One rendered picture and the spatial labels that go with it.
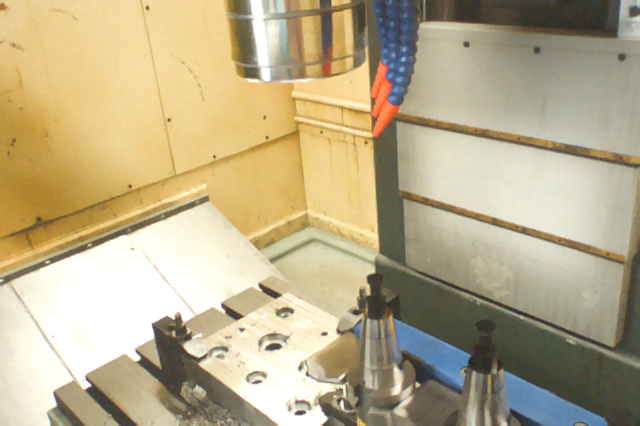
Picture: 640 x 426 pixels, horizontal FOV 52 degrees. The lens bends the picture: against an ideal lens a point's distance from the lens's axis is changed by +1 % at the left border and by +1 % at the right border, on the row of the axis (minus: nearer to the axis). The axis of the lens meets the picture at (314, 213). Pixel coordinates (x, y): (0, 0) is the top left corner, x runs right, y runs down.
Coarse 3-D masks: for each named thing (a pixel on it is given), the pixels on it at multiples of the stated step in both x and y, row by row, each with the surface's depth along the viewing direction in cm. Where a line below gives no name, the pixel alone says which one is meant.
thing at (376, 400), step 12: (408, 360) 61; (348, 372) 61; (408, 372) 60; (348, 384) 60; (360, 384) 59; (408, 384) 58; (360, 396) 60; (372, 396) 57; (384, 396) 57; (396, 396) 57; (408, 396) 58; (372, 408) 58; (384, 408) 58
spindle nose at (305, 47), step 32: (224, 0) 71; (256, 0) 67; (288, 0) 67; (320, 0) 67; (352, 0) 70; (256, 32) 69; (288, 32) 68; (320, 32) 68; (352, 32) 71; (256, 64) 71; (288, 64) 69; (320, 64) 70; (352, 64) 72
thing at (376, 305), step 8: (368, 280) 55; (376, 280) 55; (376, 288) 56; (368, 296) 57; (376, 296) 56; (384, 296) 57; (368, 304) 56; (376, 304) 56; (384, 304) 56; (368, 312) 57; (376, 312) 56; (384, 312) 57
